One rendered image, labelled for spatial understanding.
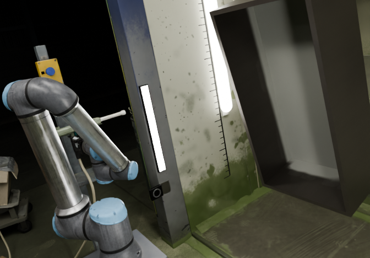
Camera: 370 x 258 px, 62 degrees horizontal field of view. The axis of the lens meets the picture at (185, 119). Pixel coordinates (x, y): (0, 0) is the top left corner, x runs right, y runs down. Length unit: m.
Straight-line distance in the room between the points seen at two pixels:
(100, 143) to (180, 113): 1.02
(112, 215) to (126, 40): 1.15
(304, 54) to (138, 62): 1.03
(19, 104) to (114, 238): 0.65
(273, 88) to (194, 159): 0.80
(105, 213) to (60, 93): 0.51
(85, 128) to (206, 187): 1.47
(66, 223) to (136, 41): 1.19
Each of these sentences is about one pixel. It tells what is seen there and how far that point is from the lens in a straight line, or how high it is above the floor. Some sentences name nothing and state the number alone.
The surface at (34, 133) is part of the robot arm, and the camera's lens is 1.33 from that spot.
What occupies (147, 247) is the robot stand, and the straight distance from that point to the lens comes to 1.56.
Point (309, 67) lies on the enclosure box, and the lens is 1.97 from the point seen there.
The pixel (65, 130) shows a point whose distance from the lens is 1.98.
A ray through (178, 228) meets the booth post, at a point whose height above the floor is 0.14.
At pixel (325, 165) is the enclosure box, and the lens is 2.31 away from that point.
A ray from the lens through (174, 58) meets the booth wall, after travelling 2.25.
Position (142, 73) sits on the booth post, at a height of 1.35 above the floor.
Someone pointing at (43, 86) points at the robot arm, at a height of 1.46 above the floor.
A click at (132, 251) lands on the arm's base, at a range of 1.47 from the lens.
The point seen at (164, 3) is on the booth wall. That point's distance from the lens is 2.25.
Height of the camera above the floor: 1.53
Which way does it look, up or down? 15 degrees down
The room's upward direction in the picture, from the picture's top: 11 degrees counter-clockwise
